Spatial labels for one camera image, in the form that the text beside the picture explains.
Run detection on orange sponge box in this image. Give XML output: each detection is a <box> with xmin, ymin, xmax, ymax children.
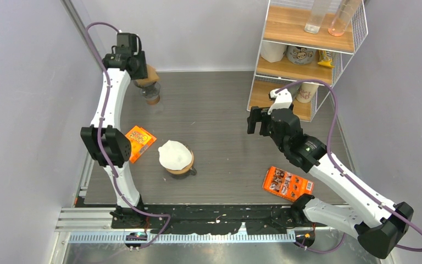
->
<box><xmin>125</xmin><ymin>125</ymin><xmax>157</xmax><ymax>163</ymax></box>

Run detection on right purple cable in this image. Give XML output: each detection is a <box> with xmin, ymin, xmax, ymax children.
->
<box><xmin>274</xmin><ymin>79</ymin><xmax>422</xmax><ymax>255</ymax></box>

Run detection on clear glass bottle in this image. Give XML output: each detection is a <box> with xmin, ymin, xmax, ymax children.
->
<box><xmin>304</xmin><ymin>0</ymin><xmax>332</xmax><ymax>34</ymax></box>

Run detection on white wire wooden shelf rack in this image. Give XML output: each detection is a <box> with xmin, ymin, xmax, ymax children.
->
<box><xmin>247</xmin><ymin>1</ymin><xmax>368</xmax><ymax>109</ymax></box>

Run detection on pink tinted glass bottle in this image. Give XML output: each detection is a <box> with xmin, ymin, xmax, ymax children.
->
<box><xmin>328</xmin><ymin>0</ymin><xmax>363</xmax><ymax>37</ymax></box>

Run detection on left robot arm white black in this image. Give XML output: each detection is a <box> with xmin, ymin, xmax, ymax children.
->
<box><xmin>80</xmin><ymin>32</ymin><xmax>147</xmax><ymax>228</ymax></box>

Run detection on orange snack packet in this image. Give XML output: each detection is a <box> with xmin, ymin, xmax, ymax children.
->
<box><xmin>262</xmin><ymin>166</ymin><xmax>314</xmax><ymax>202</ymax></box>

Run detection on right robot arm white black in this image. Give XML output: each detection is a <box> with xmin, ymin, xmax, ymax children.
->
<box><xmin>247</xmin><ymin>107</ymin><xmax>414</xmax><ymax>259</ymax></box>

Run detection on purple cable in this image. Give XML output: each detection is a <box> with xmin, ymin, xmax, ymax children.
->
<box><xmin>274</xmin><ymin>79</ymin><xmax>422</xmax><ymax>255</ymax></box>
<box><xmin>84</xmin><ymin>21</ymin><xmax>171</xmax><ymax>250</ymax></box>

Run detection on yellow snack bag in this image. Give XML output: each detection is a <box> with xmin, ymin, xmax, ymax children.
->
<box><xmin>318</xmin><ymin>50</ymin><xmax>335</xmax><ymax>69</ymax></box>

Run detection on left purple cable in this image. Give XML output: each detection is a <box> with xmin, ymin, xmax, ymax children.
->
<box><xmin>84</xmin><ymin>21</ymin><xmax>171</xmax><ymax>250</ymax></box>

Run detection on cream printed cup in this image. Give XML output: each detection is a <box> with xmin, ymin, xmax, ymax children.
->
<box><xmin>296</xmin><ymin>82</ymin><xmax>319</xmax><ymax>103</ymax></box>

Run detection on brown paper coffee filter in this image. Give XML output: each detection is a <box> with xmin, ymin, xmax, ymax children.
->
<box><xmin>134</xmin><ymin>64</ymin><xmax>160</xmax><ymax>87</ymax></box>

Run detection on grey green bottle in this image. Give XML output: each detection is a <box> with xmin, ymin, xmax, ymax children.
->
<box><xmin>286</xmin><ymin>84</ymin><xmax>301</xmax><ymax>99</ymax></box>

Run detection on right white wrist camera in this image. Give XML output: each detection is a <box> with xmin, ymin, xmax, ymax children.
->
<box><xmin>268</xmin><ymin>89</ymin><xmax>293</xmax><ymax>114</ymax></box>

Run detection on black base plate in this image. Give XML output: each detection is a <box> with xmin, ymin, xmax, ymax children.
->
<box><xmin>110</xmin><ymin>204</ymin><xmax>315</xmax><ymax>235</ymax></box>

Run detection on white paper coffee filter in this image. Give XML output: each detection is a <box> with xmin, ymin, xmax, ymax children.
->
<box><xmin>158</xmin><ymin>140</ymin><xmax>192</xmax><ymax>171</ymax></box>

